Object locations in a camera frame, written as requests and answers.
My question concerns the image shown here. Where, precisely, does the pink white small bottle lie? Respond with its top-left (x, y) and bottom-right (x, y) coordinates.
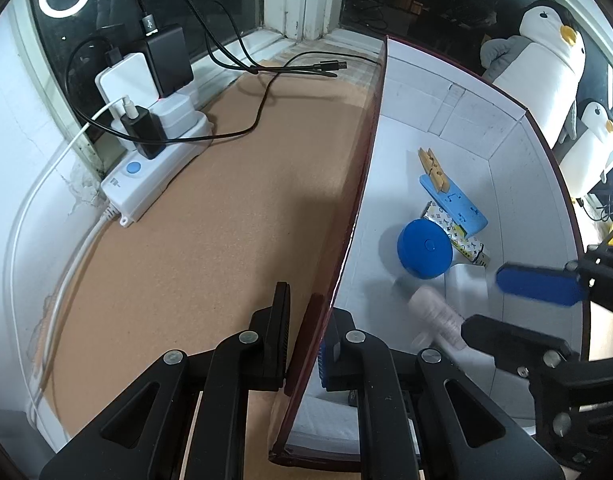
top-left (408, 286), bottom-right (467, 350)

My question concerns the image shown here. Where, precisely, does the white patterned lighter case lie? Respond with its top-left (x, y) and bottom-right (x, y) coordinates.
top-left (421, 200), bottom-right (491, 266)

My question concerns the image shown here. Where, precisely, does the light blue plastic plate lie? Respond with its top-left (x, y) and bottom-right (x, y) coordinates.
top-left (419, 174), bottom-right (489, 238)

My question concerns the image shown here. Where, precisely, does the blue round lid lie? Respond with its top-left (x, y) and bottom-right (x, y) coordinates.
top-left (396, 218), bottom-right (453, 280)

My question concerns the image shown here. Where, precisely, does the red cardboard box white inside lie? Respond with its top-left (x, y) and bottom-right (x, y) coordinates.
top-left (271, 38), bottom-right (589, 471)

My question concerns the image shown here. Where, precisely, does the wooden clothespin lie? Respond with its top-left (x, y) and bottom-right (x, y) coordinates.
top-left (418, 148), bottom-right (451, 193)

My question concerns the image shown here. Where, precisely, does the black cylinder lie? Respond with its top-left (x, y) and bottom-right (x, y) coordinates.
top-left (347, 390), bottom-right (358, 408)

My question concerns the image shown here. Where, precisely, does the small plush penguin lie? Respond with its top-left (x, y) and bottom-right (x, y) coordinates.
top-left (560, 100), bottom-right (613, 198)

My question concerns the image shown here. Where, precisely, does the large plush penguin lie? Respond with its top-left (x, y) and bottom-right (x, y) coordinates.
top-left (480, 0), bottom-right (586, 146)

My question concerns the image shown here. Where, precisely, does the white power strip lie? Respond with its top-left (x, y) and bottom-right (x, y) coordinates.
top-left (101, 112), bottom-right (213, 228)

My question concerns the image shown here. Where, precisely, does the white cube adapter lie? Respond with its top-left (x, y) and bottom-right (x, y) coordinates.
top-left (150, 92), bottom-right (198, 139)

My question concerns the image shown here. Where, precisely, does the small black plug charger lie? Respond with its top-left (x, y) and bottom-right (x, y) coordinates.
top-left (121, 101), bottom-right (166, 159)

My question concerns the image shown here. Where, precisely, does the white power adapter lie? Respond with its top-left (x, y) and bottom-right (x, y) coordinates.
top-left (95, 52), bottom-right (160, 119)

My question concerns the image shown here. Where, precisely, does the black power adapter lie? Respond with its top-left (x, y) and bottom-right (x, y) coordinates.
top-left (140, 25), bottom-right (194, 98)

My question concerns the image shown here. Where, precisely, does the white charging cable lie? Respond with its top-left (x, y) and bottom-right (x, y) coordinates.
top-left (6, 96), bottom-right (136, 421)

